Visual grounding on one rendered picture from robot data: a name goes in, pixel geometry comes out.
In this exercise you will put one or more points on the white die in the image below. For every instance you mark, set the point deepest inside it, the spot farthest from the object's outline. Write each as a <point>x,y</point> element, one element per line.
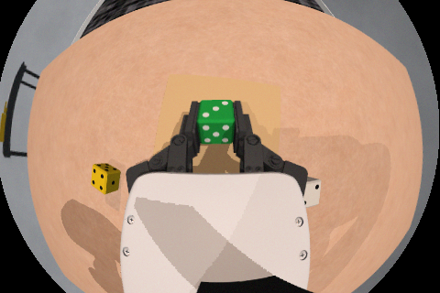
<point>312,192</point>

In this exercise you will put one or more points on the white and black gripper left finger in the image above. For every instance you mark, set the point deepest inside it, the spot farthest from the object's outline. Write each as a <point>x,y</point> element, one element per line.
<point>175,157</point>

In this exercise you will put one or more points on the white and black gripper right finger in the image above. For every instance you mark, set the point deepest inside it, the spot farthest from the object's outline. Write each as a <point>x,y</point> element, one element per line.
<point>257,155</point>

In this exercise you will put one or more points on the green die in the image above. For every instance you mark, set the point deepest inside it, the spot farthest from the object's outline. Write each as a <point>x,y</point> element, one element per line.
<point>216,122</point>

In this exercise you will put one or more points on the yellow die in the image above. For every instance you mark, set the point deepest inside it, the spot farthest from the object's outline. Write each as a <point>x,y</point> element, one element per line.
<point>105,178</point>

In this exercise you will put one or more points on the tan square mat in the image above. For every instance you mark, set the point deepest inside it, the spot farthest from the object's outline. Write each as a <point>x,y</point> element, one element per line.
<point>260,100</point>

